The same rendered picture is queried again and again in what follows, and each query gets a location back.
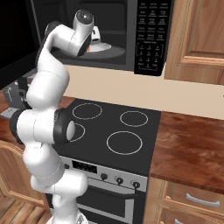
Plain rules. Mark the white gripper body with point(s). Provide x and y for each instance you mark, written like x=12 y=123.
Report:
x=101 y=47

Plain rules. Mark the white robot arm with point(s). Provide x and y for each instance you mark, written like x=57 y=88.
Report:
x=46 y=84

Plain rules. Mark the grey microwave turntable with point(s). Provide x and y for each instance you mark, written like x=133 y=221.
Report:
x=116 y=53

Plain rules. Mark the black microwave oven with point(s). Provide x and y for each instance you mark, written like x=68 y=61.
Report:
x=150 y=32

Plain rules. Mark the black microwave door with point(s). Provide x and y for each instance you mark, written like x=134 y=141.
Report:
x=14 y=35

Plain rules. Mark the black hob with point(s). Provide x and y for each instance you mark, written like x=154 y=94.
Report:
x=116 y=131

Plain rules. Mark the black oven knob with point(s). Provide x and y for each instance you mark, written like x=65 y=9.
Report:
x=104 y=176
x=136 y=184
x=119 y=180
x=66 y=166

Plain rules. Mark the silver oven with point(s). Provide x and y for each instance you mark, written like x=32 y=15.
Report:
x=96 y=172

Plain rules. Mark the wooden base cupboard door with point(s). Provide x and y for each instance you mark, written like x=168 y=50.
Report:
x=14 y=175

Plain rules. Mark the black oven door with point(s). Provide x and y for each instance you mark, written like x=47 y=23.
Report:
x=102 y=204

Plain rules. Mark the wooden drawer front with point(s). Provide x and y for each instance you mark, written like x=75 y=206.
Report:
x=178 y=198
x=169 y=217

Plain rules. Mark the wooden wall cupboard door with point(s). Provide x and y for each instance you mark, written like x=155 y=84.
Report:
x=198 y=35

